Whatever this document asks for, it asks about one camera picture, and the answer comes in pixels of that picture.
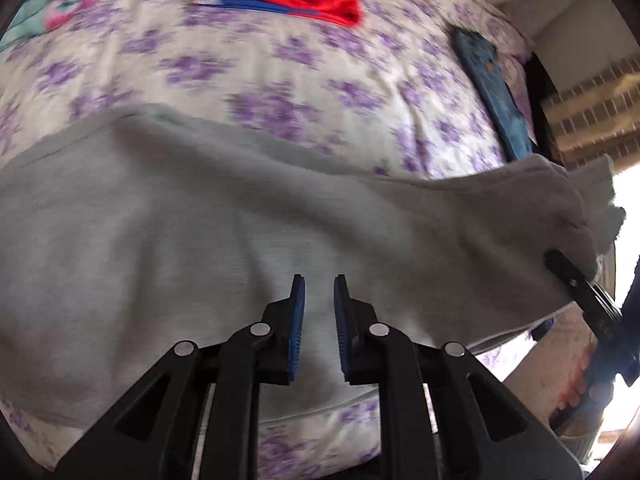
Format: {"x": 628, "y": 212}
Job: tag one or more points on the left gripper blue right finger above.
{"x": 374, "y": 353}

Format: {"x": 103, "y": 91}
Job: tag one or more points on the blue denim jeans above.
{"x": 479, "y": 59}

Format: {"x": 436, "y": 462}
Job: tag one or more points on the purple floral bed sheet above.
{"x": 388, "y": 96}

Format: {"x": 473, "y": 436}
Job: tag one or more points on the beige checkered curtain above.
{"x": 599, "y": 116}

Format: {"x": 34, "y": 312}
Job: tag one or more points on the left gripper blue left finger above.
{"x": 263, "y": 353}

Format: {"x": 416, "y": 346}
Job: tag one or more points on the person's right hand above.
{"x": 577, "y": 384}

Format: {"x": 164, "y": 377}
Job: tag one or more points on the grey sweatpants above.
{"x": 138, "y": 227}

